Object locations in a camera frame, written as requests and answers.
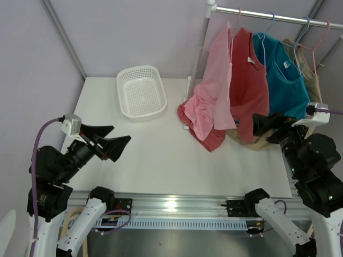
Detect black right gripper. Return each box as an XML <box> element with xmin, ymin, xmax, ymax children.
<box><xmin>251</xmin><ymin>111</ymin><xmax>316</xmax><ymax>176</ymax></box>

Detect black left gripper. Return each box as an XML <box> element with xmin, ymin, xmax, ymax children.
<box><xmin>57</xmin><ymin>123</ymin><xmax>131</xmax><ymax>183</ymax></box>

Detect pink t shirt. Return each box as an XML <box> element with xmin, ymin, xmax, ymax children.
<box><xmin>184</xmin><ymin>23</ymin><xmax>236</xmax><ymax>141</ymax></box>

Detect pink wire hanger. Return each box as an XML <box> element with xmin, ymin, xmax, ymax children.
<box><xmin>229</xmin><ymin>7</ymin><xmax>242</xmax><ymax>63</ymax></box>

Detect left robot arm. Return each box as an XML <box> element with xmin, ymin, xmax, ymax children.
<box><xmin>27</xmin><ymin>124</ymin><xmax>131</xmax><ymax>256</ymax></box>

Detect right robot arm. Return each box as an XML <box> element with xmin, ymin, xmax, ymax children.
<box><xmin>244</xmin><ymin>112</ymin><xmax>342</xmax><ymax>256</ymax></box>

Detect red t shirt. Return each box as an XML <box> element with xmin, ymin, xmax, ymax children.
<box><xmin>177</xmin><ymin>28</ymin><xmax>270</xmax><ymax>152</ymax></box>

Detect teal t shirt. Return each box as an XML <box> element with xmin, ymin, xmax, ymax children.
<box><xmin>251</xmin><ymin>32</ymin><xmax>311</xmax><ymax>126</ymax></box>

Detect beige t shirt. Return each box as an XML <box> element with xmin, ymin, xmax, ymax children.
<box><xmin>226</xmin><ymin>45</ymin><xmax>322</xmax><ymax>151</ymax></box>

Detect white perforated plastic basket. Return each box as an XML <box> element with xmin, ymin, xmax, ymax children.
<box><xmin>116</xmin><ymin>65</ymin><xmax>167</xmax><ymax>122</ymax></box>

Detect beige tubes lower left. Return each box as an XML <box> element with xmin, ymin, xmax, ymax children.
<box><xmin>59</xmin><ymin>207</ymin><xmax>88</xmax><ymax>257</ymax></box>

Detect metal clothes rack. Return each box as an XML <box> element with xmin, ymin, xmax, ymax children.
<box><xmin>184</xmin><ymin>1</ymin><xmax>342</xmax><ymax>100</ymax></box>

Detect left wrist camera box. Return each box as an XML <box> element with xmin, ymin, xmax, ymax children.
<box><xmin>61</xmin><ymin>114</ymin><xmax>82</xmax><ymax>141</ymax></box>

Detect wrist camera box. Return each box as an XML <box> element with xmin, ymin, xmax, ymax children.
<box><xmin>61</xmin><ymin>114</ymin><xmax>82</xmax><ymax>141</ymax></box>
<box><xmin>292</xmin><ymin>102</ymin><xmax>330</xmax><ymax>128</ymax></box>

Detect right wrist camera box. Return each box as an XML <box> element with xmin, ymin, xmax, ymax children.
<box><xmin>292</xmin><ymin>102</ymin><xmax>330</xmax><ymax>128</ymax></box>

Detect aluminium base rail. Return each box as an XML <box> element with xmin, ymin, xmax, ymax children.
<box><xmin>67</xmin><ymin>191</ymin><xmax>310</xmax><ymax>221</ymax></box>

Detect pink hanger at rail end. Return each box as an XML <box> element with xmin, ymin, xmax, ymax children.
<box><xmin>299</xmin><ymin>19</ymin><xmax>331</xmax><ymax>76</ymax></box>

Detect white slotted cable duct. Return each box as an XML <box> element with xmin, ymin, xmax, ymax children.
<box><xmin>93</xmin><ymin>218</ymin><xmax>248</xmax><ymax>231</ymax></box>

